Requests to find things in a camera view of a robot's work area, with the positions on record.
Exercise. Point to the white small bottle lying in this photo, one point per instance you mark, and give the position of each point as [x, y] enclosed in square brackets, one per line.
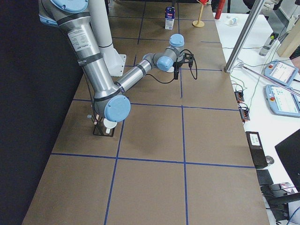
[233, 21]

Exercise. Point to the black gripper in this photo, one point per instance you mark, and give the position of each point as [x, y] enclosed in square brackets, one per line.
[176, 67]

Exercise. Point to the wooden mug tree stand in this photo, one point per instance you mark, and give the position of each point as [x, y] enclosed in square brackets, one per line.
[199, 23]

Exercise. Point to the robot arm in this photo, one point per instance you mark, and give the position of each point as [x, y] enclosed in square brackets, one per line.
[85, 24]

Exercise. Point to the black monitor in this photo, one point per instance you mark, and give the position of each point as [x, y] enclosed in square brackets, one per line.
[288, 152]

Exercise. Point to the white ribbed mug on rack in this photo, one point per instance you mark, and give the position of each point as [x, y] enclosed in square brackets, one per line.
[109, 125]

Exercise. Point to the long silver rod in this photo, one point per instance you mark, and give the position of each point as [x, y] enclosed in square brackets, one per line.
[270, 80]

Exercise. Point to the wooden stick in rack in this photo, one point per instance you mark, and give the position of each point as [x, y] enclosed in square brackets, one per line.
[95, 120]

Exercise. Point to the near teach pendant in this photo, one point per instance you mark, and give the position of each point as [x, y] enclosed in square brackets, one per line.
[281, 101]

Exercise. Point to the black remote box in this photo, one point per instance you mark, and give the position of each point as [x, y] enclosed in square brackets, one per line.
[256, 149]

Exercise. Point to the blue white milk carton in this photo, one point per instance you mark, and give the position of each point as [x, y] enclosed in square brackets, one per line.
[169, 17]

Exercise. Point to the teach pendant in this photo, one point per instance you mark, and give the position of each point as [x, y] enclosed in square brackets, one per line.
[281, 101]
[281, 72]

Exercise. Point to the clear water bottle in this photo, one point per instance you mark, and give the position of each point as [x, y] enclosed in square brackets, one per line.
[268, 44]

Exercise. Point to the orange black connector board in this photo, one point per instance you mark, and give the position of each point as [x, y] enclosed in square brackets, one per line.
[239, 96]

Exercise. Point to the far teach pendant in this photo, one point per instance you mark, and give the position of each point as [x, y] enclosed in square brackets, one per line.
[281, 72]

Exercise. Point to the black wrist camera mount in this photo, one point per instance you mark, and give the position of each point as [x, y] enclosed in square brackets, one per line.
[188, 58]

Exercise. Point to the aluminium frame post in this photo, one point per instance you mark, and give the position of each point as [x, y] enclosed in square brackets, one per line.
[251, 19]

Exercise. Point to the white smiley mug black handle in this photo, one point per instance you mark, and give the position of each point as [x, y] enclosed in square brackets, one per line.
[170, 70]

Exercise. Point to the red bottle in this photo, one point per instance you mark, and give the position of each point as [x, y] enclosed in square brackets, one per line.
[220, 6]

